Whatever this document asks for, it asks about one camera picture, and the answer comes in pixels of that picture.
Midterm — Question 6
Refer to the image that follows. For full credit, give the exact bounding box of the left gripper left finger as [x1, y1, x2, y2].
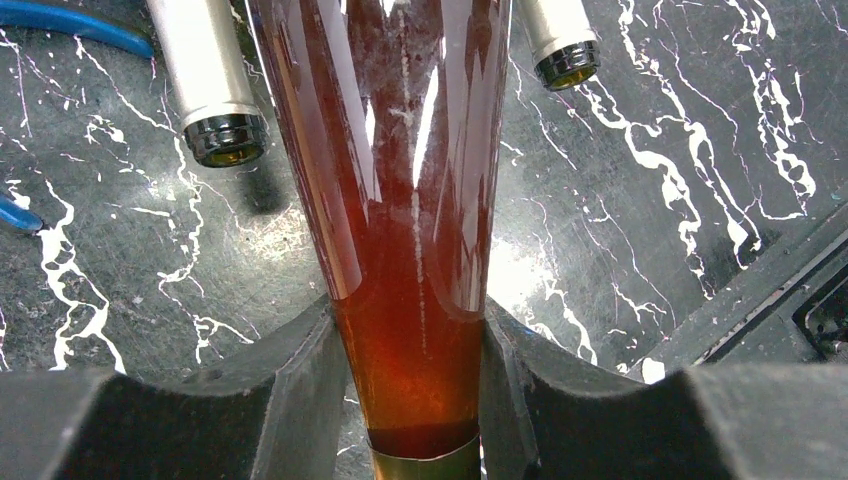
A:
[1, 298, 347, 479]

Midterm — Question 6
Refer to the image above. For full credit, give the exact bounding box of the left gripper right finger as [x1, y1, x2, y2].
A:
[480, 302, 847, 479]

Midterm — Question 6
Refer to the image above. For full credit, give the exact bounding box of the dark bottle gold cap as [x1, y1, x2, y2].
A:
[246, 1, 512, 479]

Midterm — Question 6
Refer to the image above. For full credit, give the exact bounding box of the dark bottle silver cap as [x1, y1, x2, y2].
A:
[146, 0, 265, 168]

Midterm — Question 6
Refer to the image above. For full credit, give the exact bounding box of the dark bottle grey cap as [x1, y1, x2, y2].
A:
[518, 0, 600, 92]

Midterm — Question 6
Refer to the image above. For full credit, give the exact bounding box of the blue cable on table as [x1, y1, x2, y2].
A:
[0, 0, 155, 234]

